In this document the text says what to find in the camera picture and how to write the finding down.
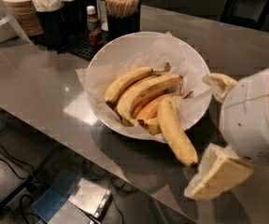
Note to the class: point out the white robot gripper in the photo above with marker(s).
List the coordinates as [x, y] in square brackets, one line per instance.
[247, 116]

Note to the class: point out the small front yellow banana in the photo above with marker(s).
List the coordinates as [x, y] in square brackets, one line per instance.
[151, 125]

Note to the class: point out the orange ripe banana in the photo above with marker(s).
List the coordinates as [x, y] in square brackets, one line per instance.
[149, 111]

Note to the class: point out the white round bowl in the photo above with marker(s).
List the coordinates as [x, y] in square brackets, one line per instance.
[131, 47]

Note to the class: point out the middle large yellow banana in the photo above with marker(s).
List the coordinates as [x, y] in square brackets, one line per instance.
[135, 95]

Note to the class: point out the white paper bowl liner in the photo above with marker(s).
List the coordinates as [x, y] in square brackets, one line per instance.
[178, 59]

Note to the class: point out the black cup of wooden stirrers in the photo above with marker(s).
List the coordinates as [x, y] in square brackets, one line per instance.
[122, 16]

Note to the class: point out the small brown glass bottle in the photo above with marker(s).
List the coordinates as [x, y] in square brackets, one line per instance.
[93, 24]

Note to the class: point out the black perforated rubber mat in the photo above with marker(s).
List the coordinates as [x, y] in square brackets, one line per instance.
[78, 44]

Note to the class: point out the blue and silver floor box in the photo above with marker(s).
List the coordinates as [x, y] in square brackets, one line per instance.
[73, 199]

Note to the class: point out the black back condiment cup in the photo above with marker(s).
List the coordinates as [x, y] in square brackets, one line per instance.
[72, 16]

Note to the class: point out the black cup with wrapped straws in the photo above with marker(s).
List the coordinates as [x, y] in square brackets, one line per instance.
[51, 16]

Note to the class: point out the stack of brown cup sleeves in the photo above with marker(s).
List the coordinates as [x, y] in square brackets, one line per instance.
[25, 15]

